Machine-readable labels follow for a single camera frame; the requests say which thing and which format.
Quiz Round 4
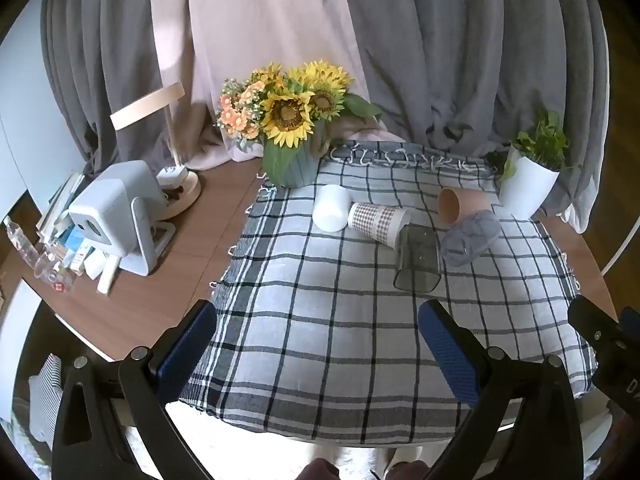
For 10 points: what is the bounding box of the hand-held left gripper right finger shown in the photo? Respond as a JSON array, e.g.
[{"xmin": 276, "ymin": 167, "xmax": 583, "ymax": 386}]
[{"xmin": 417, "ymin": 299, "xmax": 585, "ymax": 480}]

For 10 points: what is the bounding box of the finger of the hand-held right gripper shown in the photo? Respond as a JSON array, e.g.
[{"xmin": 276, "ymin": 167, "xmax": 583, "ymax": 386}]
[{"xmin": 568, "ymin": 295, "xmax": 640, "ymax": 361}]

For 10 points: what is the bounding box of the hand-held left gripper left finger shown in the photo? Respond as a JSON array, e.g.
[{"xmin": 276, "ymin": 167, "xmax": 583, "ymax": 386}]
[{"xmin": 51, "ymin": 299, "xmax": 218, "ymax": 480}]

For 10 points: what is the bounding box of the transparent grey cup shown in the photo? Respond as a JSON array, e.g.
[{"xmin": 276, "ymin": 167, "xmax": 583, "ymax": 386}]
[{"xmin": 392, "ymin": 224, "xmax": 442, "ymax": 293}]

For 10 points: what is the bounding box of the crinkled blue-grey cup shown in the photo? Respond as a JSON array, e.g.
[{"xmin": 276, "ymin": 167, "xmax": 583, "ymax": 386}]
[{"xmin": 440, "ymin": 210, "xmax": 501, "ymax": 268}]

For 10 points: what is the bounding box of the checkered paper cup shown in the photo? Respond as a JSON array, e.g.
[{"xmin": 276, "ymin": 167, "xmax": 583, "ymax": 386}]
[{"xmin": 347, "ymin": 201, "xmax": 412, "ymax": 250}]

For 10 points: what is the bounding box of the peach cup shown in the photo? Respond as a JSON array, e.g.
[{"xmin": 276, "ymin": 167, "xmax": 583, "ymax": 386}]
[{"xmin": 437, "ymin": 187, "xmax": 496, "ymax": 226}]

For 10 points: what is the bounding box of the white cup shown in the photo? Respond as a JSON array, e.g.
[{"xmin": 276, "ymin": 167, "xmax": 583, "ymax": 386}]
[{"xmin": 311, "ymin": 184, "xmax": 351, "ymax": 233}]

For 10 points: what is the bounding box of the white curved tube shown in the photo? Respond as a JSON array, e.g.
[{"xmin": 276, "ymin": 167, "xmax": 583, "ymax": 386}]
[{"xmin": 597, "ymin": 232, "xmax": 640, "ymax": 277}]

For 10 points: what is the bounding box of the white remote control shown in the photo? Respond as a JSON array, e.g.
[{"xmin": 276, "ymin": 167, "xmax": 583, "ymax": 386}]
[{"xmin": 96, "ymin": 255, "xmax": 121, "ymax": 296}]

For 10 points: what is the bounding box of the person's right leg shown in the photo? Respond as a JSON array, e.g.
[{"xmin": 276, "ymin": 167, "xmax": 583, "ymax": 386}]
[{"xmin": 384, "ymin": 460, "xmax": 431, "ymax": 480}]

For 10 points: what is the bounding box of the person's leg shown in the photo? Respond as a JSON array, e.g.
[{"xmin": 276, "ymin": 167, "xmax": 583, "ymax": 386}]
[
  {"xmin": 384, "ymin": 460, "xmax": 431, "ymax": 480},
  {"xmin": 299, "ymin": 460, "xmax": 344, "ymax": 480}
]

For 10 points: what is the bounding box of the plaid tablecloth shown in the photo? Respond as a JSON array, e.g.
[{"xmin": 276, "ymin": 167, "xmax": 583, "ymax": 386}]
[{"xmin": 177, "ymin": 140, "xmax": 601, "ymax": 448}]

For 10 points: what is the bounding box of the white fluffy rug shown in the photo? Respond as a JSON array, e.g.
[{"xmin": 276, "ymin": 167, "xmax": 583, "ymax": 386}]
[{"xmin": 120, "ymin": 402, "xmax": 453, "ymax": 480}]

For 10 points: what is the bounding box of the striped cushion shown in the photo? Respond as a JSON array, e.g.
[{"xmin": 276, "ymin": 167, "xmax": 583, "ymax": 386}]
[{"xmin": 27, "ymin": 352, "xmax": 64, "ymax": 442}]

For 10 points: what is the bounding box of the blue box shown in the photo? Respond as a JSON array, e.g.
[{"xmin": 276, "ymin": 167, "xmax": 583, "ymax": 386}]
[{"xmin": 60, "ymin": 225, "xmax": 97, "ymax": 272}]

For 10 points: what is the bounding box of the white plant pot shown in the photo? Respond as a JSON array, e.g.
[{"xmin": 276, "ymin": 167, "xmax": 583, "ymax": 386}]
[{"xmin": 499, "ymin": 145, "xmax": 561, "ymax": 221}]

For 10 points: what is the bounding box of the white projector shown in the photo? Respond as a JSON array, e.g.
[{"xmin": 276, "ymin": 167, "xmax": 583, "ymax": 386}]
[{"xmin": 67, "ymin": 160, "xmax": 176, "ymax": 277}]

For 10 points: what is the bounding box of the white power adapter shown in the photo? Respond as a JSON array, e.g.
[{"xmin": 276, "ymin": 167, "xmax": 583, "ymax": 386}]
[{"xmin": 156, "ymin": 165, "xmax": 190, "ymax": 189}]

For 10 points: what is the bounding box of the person's left leg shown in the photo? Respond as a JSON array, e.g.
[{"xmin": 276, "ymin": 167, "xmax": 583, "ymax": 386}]
[{"xmin": 299, "ymin": 460, "xmax": 344, "ymax": 480}]

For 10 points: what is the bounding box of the green leafy plant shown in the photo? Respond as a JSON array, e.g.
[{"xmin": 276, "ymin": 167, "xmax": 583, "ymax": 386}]
[{"xmin": 500, "ymin": 109, "xmax": 571, "ymax": 181}]

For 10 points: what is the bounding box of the clear plastic bottle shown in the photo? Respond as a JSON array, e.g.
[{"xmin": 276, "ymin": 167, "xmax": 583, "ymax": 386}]
[{"xmin": 5, "ymin": 217, "xmax": 47, "ymax": 277}]

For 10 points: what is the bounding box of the teal ribbed vase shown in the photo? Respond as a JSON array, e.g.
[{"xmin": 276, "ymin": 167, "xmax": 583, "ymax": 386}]
[{"xmin": 262, "ymin": 120, "xmax": 331, "ymax": 188}]

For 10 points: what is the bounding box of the wooden desk lamp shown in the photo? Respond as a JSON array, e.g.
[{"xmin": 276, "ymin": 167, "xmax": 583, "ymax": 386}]
[{"xmin": 110, "ymin": 82, "xmax": 202, "ymax": 221}]

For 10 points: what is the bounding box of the sunflower bouquet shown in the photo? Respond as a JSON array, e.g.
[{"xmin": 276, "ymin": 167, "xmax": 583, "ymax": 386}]
[{"xmin": 215, "ymin": 60, "xmax": 383, "ymax": 188}]

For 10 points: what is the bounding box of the grey curtain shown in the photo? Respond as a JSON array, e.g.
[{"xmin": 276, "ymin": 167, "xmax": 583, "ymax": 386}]
[
  {"xmin": 345, "ymin": 0, "xmax": 610, "ymax": 235},
  {"xmin": 40, "ymin": 0, "xmax": 201, "ymax": 173}
]

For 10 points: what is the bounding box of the pink curtain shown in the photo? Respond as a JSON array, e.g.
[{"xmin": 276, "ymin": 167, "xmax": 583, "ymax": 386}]
[{"xmin": 150, "ymin": 0, "xmax": 416, "ymax": 171}]

